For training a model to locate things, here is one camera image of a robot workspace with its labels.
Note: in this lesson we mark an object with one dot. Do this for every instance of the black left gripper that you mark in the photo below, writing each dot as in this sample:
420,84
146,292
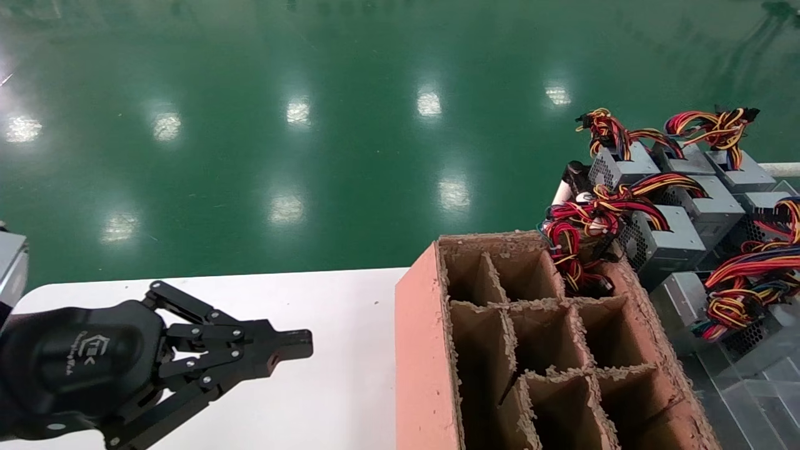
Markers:
81,369

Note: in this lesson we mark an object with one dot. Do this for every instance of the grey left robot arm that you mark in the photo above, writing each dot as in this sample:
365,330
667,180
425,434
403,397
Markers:
11,269

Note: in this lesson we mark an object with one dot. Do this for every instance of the brown divided cardboard box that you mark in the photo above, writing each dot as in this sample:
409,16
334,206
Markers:
419,350

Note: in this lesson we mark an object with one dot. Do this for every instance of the white padded rack pipe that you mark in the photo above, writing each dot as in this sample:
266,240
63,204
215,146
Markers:
560,195
781,169

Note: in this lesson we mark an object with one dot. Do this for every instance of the black pipe corner clamp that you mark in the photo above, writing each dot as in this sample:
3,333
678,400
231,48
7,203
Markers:
576,172

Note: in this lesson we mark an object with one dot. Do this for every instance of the grey computer power supply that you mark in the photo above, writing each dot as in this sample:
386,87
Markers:
750,340
665,244
765,203
678,300
619,167
687,162
747,178
709,211

